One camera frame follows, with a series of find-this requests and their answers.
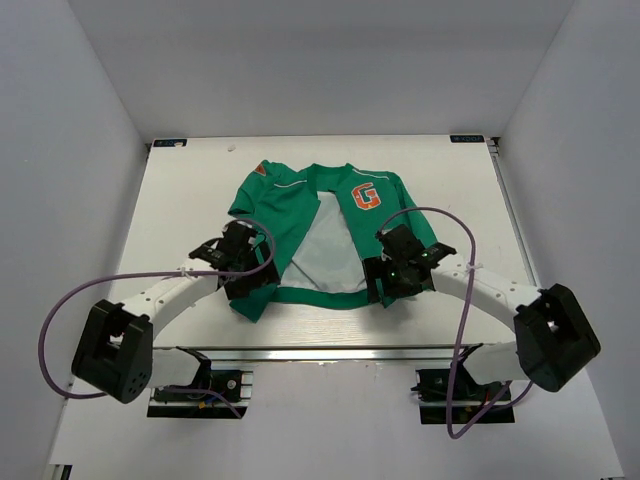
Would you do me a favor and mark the blue right corner label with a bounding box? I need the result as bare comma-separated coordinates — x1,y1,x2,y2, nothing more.
449,134,485,143

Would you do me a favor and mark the green varsity jacket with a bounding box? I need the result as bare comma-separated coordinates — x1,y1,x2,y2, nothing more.
228,160,437,322

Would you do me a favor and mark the purple cable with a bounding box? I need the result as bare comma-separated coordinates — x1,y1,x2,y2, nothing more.
38,217,277,419
374,207,534,440

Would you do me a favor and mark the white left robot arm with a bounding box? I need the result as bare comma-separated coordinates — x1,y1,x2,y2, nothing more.
71,219,280,404

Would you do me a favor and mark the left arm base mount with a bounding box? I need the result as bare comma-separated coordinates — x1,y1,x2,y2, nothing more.
147,370,254,420

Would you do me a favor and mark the aluminium table edge rail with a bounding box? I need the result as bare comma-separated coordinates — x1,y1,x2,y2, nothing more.
149,345,501,365

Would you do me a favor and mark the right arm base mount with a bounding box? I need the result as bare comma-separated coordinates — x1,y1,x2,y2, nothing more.
411,369,515,426

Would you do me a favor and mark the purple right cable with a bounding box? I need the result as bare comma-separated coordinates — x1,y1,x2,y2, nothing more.
374,207,534,440

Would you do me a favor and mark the blue left corner label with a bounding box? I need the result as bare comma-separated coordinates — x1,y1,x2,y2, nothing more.
152,138,187,148

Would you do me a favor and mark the blue corner label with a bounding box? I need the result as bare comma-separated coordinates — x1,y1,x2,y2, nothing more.
449,134,485,143
152,138,187,148

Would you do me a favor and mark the aluminium right side rail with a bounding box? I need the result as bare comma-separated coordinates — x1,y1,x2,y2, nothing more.
486,137,540,286

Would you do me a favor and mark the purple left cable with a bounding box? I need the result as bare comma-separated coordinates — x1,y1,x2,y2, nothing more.
38,217,277,419

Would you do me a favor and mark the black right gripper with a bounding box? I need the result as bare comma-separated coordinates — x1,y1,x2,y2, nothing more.
362,254,424,303

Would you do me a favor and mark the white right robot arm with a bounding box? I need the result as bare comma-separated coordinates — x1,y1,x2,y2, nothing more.
363,225,601,399

